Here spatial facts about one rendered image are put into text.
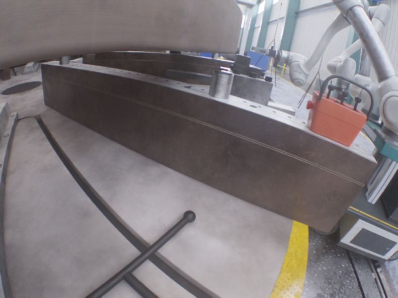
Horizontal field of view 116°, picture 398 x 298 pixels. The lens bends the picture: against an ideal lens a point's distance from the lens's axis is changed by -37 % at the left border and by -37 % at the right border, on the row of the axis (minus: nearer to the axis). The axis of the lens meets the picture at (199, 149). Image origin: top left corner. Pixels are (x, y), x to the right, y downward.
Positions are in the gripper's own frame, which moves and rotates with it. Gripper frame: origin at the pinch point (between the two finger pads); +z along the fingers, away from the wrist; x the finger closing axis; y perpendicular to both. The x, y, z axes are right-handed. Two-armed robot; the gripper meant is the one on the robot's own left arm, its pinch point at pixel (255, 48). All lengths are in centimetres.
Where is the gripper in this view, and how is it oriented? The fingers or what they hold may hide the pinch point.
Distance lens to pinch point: 138.5
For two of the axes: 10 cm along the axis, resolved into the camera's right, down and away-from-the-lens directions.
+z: -9.7, -2.3, 0.9
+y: 1.6, -8.5, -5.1
